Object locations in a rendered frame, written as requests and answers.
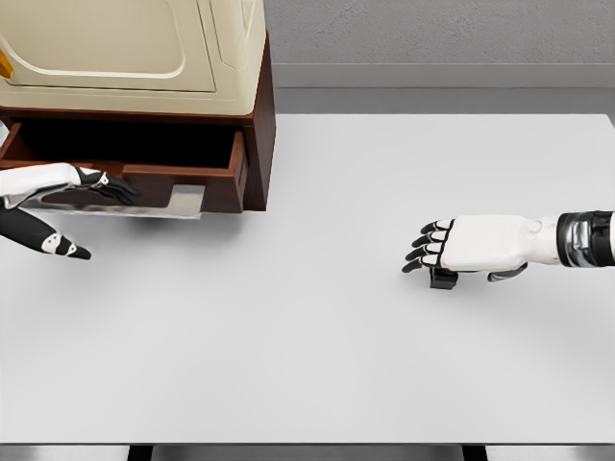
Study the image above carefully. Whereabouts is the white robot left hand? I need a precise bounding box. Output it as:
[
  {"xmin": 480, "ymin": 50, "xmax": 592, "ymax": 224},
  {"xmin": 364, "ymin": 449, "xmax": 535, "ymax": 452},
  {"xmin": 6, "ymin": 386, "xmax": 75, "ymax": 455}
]
[{"xmin": 0, "ymin": 162, "xmax": 142, "ymax": 261}]

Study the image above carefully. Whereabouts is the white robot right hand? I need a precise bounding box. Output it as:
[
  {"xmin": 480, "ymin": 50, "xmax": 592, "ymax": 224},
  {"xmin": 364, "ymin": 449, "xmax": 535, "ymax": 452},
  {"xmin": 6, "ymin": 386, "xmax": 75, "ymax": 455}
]
[{"xmin": 401, "ymin": 215, "xmax": 533, "ymax": 283}]

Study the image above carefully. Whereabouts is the small black switch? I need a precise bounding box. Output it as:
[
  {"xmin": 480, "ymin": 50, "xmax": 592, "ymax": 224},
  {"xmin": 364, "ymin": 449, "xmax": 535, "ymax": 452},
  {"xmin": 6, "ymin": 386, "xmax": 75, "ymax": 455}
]
[{"xmin": 428, "ymin": 267, "xmax": 458, "ymax": 291}]

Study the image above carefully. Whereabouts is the brown drawer with silver handle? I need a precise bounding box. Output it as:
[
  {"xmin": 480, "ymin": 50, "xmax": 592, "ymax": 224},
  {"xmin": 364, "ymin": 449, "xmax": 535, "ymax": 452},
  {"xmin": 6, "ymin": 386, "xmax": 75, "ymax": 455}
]
[{"xmin": 0, "ymin": 122, "xmax": 251, "ymax": 221}]

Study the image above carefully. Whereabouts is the brown cabinet with cream top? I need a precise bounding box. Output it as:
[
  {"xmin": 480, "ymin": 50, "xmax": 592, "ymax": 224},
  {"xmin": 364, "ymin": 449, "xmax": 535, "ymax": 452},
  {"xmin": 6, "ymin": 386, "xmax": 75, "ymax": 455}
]
[{"xmin": 0, "ymin": 0, "xmax": 278, "ymax": 213}]

